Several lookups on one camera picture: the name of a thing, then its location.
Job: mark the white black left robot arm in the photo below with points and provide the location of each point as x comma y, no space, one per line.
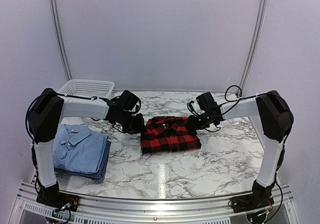
45,113

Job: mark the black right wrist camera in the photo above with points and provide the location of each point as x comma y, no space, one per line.
206,103

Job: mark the right aluminium corner post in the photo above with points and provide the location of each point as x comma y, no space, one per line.
254,43

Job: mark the light blue shirt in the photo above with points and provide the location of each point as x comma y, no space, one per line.
77,148

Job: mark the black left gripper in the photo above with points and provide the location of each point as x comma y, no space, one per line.
138,128

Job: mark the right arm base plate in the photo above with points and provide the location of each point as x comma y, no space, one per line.
246,203

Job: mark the blue checked shirt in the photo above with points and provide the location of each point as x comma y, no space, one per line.
101,172

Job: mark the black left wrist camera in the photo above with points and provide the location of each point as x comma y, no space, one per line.
129,102

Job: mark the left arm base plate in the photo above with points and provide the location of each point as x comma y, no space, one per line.
70,201

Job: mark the white plastic laundry basket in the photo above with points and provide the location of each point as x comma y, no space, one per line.
87,88

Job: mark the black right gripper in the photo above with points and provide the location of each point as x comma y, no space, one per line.
192,126

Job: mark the red black plaid shirt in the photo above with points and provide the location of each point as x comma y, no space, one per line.
168,134

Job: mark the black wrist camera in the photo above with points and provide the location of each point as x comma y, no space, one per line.
129,102
206,103

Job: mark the aluminium front frame rail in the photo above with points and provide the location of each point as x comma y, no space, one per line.
108,210

